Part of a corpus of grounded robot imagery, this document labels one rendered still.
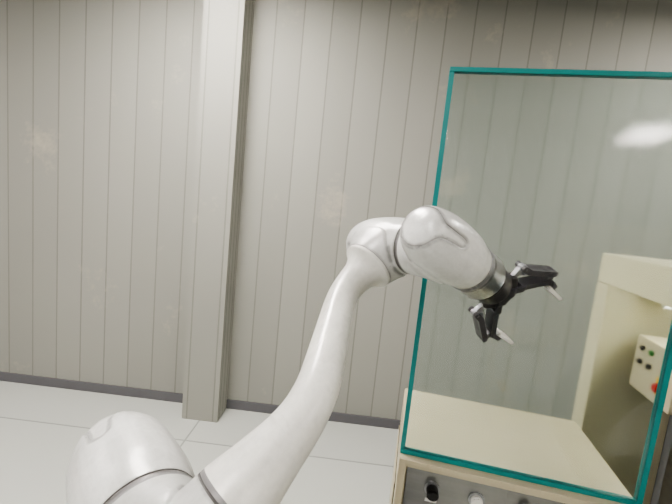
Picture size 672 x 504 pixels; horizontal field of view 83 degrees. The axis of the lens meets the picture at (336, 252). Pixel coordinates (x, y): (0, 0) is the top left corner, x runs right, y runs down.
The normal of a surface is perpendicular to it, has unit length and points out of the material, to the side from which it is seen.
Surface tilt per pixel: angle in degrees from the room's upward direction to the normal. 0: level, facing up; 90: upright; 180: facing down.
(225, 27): 90
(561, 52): 90
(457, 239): 83
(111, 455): 23
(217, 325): 90
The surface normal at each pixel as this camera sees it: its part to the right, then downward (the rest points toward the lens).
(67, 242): -0.05, 0.12
